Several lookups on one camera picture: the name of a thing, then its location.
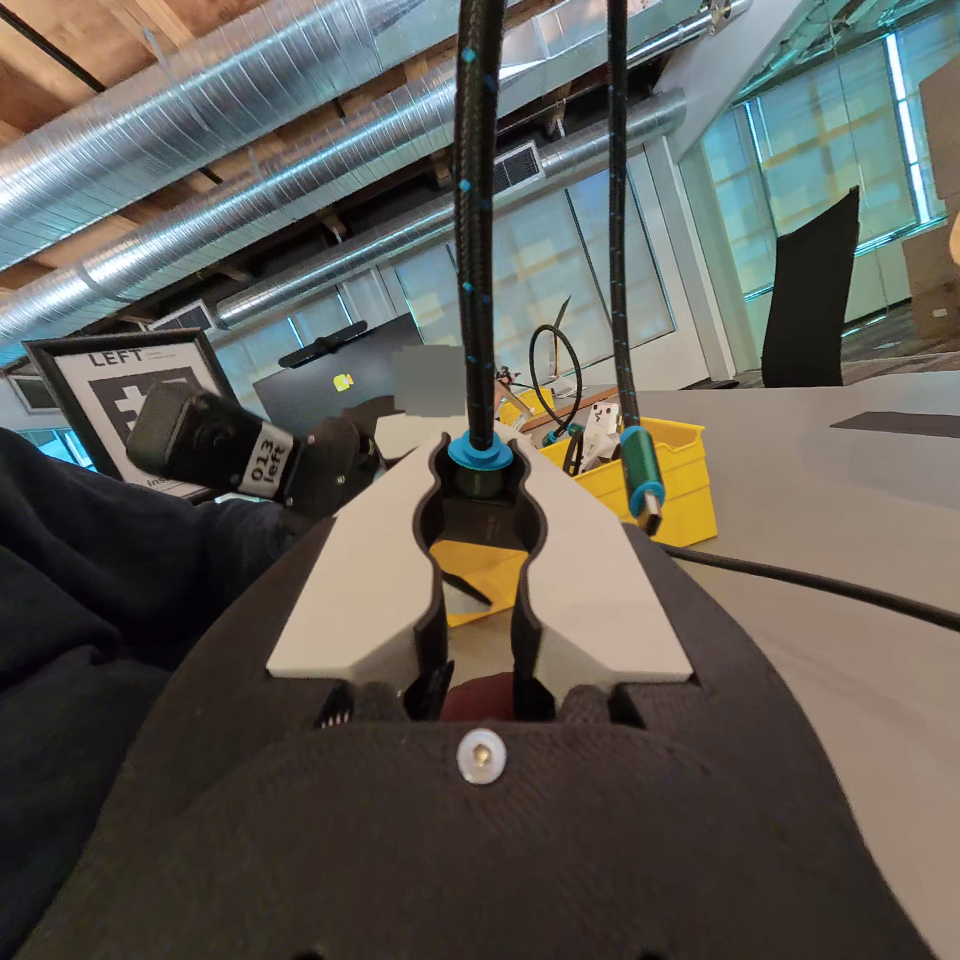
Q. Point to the cardboard box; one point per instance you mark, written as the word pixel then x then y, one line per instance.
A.
pixel 930 285
pixel 941 127

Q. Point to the white vent grille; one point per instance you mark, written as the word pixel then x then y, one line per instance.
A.
pixel 517 166
pixel 182 315

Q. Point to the framed paper sign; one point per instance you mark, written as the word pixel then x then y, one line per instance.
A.
pixel 97 375

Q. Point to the black wall screen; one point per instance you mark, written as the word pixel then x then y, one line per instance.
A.
pixel 315 405

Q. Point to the black HDMI switch box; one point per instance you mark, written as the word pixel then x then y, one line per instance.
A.
pixel 600 431

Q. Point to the person's left forearm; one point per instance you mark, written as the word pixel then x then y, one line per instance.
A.
pixel 112 525

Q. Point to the black webcam bar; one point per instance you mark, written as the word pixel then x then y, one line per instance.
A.
pixel 322 346

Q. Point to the silver air duct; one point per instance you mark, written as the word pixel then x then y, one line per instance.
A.
pixel 187 97
pixel 337 274
pixel 225 217

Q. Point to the small background yellow bin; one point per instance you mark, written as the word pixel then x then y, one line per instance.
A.
pixel 525 409

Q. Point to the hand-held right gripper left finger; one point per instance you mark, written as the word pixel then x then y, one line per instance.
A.
pixel 352 600

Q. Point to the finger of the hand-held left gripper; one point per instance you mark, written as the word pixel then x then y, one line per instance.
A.
pixel 409 435

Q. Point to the person's dark hoodie torso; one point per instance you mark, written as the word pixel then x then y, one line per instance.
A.
pixel 45 750

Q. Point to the yellow plastic bin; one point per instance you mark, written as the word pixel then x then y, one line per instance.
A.
pixel 675 480

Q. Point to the background wooden stand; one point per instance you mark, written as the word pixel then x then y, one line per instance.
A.
pixel 561 352

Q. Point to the black USB hub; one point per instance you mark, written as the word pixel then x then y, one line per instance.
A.
pixel 480 521

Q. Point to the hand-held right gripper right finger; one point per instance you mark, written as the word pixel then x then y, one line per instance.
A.
pixel 600 600

